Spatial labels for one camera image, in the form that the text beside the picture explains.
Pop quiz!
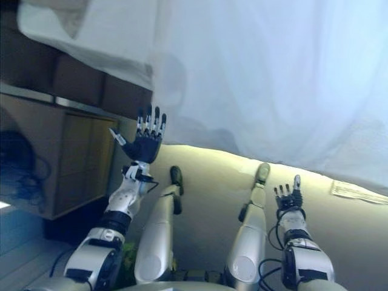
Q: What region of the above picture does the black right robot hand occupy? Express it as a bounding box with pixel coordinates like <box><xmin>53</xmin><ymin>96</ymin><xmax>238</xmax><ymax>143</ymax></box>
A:
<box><xmin>273</xmin><ymin>174</ymin><xmax>305</xmax><ymax>213</ymax></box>

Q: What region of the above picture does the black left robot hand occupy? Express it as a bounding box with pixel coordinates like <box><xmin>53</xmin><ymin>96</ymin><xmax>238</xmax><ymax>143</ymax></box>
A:
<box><xmin>109</xmin><ymin>104</ymin><xmax>167</xmax><ymax>163</ymax></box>

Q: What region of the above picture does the white duvet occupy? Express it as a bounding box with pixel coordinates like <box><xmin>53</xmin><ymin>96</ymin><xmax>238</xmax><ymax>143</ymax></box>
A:
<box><xmin>148</xmin><ymin>0</ymin><xmax>388</xmax><ymax>198</ymax></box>

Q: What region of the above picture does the white bed sheet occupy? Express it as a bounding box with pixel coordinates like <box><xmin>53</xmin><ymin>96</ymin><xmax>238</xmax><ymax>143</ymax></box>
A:
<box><xmin>18</xmin><ymin>0</ymin><xmax>156</xmax><ymax>92</ymax></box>

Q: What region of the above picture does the silver right robot leg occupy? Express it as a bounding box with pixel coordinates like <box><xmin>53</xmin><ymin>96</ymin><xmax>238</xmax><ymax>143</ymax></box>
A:
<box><xmin>226</xmin><ymin>162</ymin><xmax>272</xmax><ymax>287</ymax></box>

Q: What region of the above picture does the silver robot leg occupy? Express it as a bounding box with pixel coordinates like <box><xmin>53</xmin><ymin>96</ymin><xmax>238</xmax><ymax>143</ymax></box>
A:
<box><xmin>226</xmin><ymin>162</ymin><xmax>272</xmax><ymax>287</ymax></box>
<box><xmin>133</xmin><ymin>166</ymin><xmax>184</xmax><ymax>286</ymax></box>

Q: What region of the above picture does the wooden nightstand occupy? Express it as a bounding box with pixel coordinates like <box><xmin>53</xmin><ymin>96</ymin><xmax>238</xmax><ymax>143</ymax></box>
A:
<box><xmin>0</xmin><ymin>83</ymin><xmax>128</xmax><ymax>219</ymax></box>

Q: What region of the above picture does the white paper on floor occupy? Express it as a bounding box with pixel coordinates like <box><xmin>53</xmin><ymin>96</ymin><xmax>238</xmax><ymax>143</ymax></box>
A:
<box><xmin>330</xmin><ymin>178</ymin><xmax>388</xmax><ymax>207</ymax></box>

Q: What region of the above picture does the silver left robot leg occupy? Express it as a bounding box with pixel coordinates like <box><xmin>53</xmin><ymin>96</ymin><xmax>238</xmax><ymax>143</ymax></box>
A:
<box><xmin>133</xmin><ymin>166</ymin><xmax>184</xmax><ymax>286</ymax></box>

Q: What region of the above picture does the silver robot torso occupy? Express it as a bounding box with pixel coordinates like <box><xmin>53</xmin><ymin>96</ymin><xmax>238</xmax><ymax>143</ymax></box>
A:
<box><xmin>27</xmin><ymin>272</ymin><xmax>349</xmax><ymax>291</ymax></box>

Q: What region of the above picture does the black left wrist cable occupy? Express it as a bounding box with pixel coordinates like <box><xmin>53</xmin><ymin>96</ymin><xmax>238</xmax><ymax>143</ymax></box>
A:
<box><xmin>138</xmin><ymin>175</ymin><xmax>160</xmax><ymax>195</ymax></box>

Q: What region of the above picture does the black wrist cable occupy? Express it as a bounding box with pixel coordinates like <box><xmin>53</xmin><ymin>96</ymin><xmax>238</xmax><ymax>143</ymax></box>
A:
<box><xmin>138</xmin><ymin>175</ymin><xmax>160</xmax><ymax>195</ymax></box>
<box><xmin>259</xmin><ymin>224</ymin><xmax>286</xmax><ymax>289</ymax></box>

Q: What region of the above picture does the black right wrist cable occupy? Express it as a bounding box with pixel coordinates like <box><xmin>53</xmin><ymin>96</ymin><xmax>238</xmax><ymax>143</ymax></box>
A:
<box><xmin>259</xmin><ymin>224</ymin><xmax>286</xmax><ymax>289</ymax></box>

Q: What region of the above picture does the brown upholstered bed frame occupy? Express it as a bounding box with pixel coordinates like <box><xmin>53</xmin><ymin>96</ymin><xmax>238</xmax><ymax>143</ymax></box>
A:
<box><xmin>0</xmin><ymin>8</ymin><xmax>156</xmax><ymax>119</ymax></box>

